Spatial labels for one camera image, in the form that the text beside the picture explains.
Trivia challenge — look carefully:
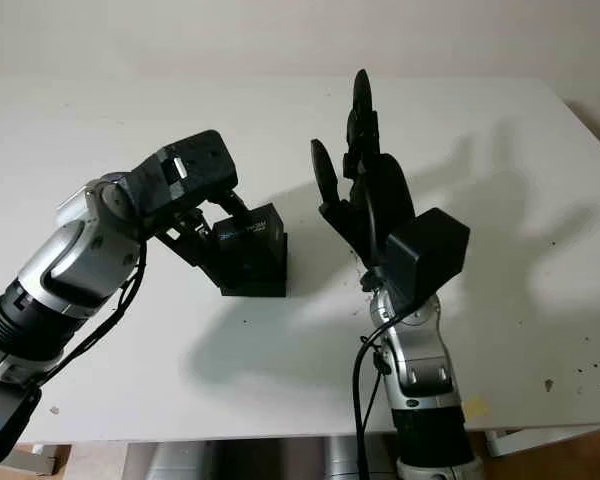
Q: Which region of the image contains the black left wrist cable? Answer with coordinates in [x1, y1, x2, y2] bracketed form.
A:
[27, 234, 149, 389]

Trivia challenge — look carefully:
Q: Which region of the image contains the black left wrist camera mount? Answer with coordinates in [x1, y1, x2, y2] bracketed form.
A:
[124, 129, 240, 221]

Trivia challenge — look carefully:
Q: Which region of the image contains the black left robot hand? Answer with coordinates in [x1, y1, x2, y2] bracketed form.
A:
[152, 187, 251, 291]

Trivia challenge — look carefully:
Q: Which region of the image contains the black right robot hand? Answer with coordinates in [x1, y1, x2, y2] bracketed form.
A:
[309, 68, 416, 281]

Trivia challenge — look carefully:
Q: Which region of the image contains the silver cylindrical leg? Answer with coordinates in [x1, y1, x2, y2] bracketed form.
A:
[327, 434, 381, 480]
[129, 439, 221, 480]

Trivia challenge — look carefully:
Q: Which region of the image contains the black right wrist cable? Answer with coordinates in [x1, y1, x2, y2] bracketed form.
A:
[352, 299, 421, 480]

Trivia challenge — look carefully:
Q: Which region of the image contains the white table frame bar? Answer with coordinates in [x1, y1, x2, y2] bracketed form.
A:
[484, 422, 600, 457]

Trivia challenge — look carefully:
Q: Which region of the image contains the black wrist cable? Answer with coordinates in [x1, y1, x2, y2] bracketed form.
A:
[352, 299, 421, 480]
[27, 234, 149, 389]

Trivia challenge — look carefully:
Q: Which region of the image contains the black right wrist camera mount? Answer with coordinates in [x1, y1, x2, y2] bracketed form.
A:
[384, 207, 471, 306]

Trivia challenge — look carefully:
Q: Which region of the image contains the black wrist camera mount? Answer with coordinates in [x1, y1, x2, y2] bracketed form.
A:
[124, 129, 240, 221]
[384, 207, 471, 306]

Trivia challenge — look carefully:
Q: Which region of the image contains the black RealSense box lid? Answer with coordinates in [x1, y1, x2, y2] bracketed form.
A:
[209, 202, 287, 291]

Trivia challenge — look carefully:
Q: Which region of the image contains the yellow tape piece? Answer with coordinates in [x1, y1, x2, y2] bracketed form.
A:
[465, 396, 492, 419]

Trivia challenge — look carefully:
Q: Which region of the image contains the black camera box base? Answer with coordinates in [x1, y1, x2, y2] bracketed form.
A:
[218, 234, 289, 299]

